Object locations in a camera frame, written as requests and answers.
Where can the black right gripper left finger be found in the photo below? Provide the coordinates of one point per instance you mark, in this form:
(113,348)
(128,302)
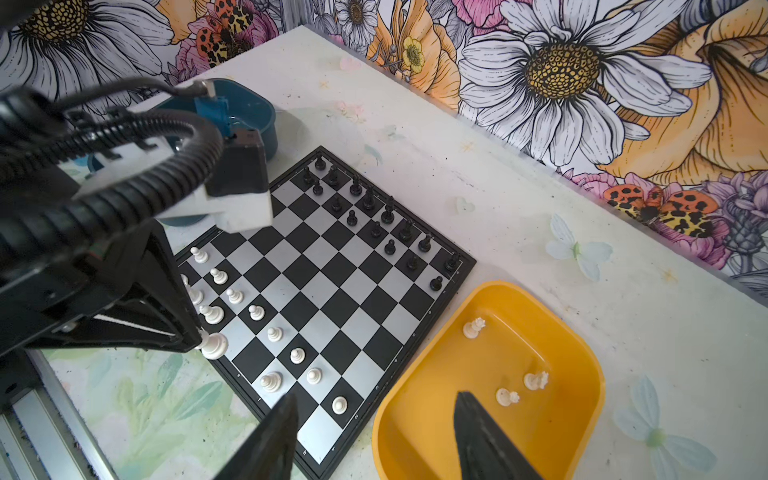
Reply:
(268,453)

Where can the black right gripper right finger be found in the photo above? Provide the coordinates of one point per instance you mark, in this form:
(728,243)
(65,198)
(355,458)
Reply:
(485,452)

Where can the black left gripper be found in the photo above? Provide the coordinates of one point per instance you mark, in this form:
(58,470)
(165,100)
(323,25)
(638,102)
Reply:
(123,293)

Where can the white king piece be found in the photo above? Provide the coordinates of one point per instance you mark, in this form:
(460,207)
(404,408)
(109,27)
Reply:
(271,382)

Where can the yellow plastic tray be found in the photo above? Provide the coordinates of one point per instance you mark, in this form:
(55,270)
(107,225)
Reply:
(413,435)

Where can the white queen piece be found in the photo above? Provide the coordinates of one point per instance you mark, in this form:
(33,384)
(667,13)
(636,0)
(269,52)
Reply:
(213,346)

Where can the black and white chessboard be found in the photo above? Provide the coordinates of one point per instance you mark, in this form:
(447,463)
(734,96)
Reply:
(355,281)

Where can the teal plastic bin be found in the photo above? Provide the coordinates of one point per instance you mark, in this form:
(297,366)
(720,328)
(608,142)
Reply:
(236,194)

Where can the aluminium front rail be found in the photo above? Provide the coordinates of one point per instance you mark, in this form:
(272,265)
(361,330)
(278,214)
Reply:
(43,435)

